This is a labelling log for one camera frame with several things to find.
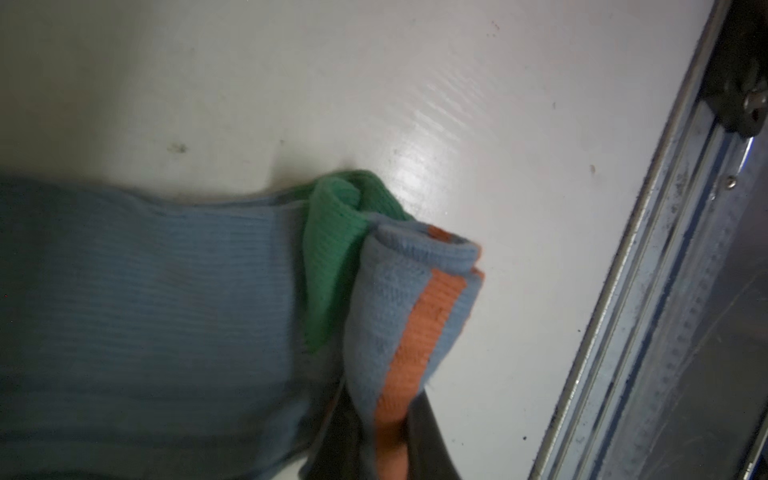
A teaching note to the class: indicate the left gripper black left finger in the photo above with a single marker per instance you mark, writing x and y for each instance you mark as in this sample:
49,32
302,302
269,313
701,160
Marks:
335,452

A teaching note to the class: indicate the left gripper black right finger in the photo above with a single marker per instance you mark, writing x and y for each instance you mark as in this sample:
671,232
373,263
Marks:
428,457

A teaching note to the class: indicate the blue orange striped sock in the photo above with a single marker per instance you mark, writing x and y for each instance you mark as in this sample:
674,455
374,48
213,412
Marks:
142,339

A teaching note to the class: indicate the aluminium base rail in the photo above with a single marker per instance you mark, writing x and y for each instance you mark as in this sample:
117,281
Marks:
670,379

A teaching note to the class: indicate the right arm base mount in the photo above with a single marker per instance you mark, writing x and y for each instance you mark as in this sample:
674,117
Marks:
735,82

